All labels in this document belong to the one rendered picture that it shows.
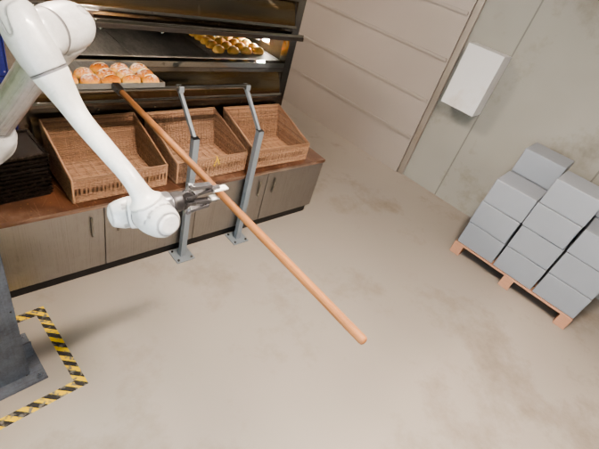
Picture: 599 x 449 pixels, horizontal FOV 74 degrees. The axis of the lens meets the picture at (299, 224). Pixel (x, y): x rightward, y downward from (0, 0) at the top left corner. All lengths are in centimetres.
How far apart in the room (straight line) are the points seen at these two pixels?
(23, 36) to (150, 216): 54
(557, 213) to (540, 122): 111
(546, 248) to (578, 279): 32
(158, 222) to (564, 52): 392
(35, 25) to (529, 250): 361
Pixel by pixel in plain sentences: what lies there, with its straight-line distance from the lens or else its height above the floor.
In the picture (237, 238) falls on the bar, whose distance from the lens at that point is 323.
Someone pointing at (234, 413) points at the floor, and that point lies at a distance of 236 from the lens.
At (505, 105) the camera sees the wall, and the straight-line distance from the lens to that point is 461.
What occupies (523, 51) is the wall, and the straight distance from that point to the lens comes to 457.
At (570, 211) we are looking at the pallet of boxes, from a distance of 374.
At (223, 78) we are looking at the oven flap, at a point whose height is 105.
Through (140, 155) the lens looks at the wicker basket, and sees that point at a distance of 294.
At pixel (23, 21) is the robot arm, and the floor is 172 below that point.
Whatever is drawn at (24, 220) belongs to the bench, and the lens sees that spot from 244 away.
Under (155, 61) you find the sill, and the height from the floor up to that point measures 118.
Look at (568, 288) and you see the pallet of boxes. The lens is 397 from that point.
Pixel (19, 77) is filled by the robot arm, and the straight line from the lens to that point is 158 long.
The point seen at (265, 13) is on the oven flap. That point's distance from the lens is 320.
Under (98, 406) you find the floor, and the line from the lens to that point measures 237.
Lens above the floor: 209
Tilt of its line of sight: 36 degrees down
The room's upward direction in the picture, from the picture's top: 18 degrees clockwise
